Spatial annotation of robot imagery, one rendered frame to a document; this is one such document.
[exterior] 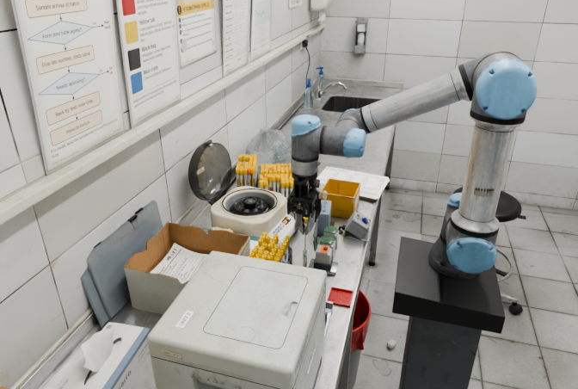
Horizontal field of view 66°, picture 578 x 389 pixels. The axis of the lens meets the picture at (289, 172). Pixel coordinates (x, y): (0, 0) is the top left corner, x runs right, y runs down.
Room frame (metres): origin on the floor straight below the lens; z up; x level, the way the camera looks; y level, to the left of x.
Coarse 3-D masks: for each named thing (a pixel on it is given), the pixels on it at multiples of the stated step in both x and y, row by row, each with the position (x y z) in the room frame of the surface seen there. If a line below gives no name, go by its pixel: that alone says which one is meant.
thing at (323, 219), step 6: (330, 204) 1.41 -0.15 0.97; (324, 210) 1.37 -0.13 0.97; (330, 210) 1.42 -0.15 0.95; (318, 216) 1.35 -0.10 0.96; (324, 216) 1.34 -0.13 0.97; (330, 216) 1.43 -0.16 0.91; (318, 222) 1.35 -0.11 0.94; (324, 222) 1.34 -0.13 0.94; (330, 222) 1.43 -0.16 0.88; (318, 228) 1.35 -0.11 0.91; (324, 228) 1.34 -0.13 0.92; (318, 234) 1.35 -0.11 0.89
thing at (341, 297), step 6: (336, 288) 1.06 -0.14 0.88; (342, 288) 1.06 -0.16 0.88; (330, 294) 1.04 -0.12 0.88; (336, 294) 1.04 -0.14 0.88; (342, 294) 1.04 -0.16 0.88; (348, 294) 1.04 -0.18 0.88; (330, 300) 1.01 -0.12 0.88; (336, 300) 1.01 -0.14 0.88; (342, 300) 1.01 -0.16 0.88; (348, 300) 1.01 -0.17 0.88; (348, 306) 0.99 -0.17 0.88
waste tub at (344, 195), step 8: (328, 184) 1.60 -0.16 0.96; (336, 184) 1.61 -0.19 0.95; (344, 184) 1.60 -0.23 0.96; (352, 184) 1.59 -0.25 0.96; (328, 192) 1.61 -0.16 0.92; (336, 192) 1.61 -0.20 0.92; (344, 192) 1.60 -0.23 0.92; (352, 192) 1.59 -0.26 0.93; (328, 200) 1.50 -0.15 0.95; (336, 200) 1.48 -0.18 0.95; (344, 200) 1.47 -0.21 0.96; (352, 200) 1.47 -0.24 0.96; (336, 208) 1.48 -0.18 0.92; (344, 208) 1.47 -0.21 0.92; (352, 208) 1.46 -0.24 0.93; (336, 216) 1.48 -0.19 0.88; (344, 216) 1.47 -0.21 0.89
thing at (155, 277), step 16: (176, 224) 1.20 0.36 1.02; (160, 240) 1.16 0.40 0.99; (176, 240) 1.20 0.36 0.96; (192, 240) 1.19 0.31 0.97; (208, 240) 1.17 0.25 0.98; (224, 240) 1.16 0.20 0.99; (240, 240) 1.14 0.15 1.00; (144, 256) 1.08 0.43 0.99; (160, 256) 1.14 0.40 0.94; (176, 256) 1.15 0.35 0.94; (192, 256) 1.15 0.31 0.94; (128, 272) 0.98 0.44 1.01; (144, 272) 0.97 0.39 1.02; (160, 272) 1.07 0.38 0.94; (176, 272) 1.07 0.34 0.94; (192, 272) 1.07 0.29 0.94; (128, 288) 0.99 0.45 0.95; (144, 288) 0.97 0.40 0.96; (160, 288) 0.96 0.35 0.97; (176, 288) 0.94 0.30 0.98; (144, 304) 0.97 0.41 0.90; (160, 304) 0.96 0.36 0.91
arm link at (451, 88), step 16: (464, 64) 1.11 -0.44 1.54; (432, 80) 1.14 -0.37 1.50; (448, 80) 1.10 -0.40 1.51; (464, 80) 1.07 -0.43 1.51; (400, 96) 1.14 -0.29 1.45; (416, 96) 1.11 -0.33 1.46; (432, 96) 1.10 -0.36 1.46; (448, 96) 1.09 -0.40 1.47; (464, 96) 1.08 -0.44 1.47; (352, 112) 1.18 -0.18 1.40; (368, 112) 1.15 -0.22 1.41; (384, 112) 1.13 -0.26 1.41; (400, 112) 1.12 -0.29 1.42; (416, 112) 1.11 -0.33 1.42; (368, 128) 1.15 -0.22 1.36
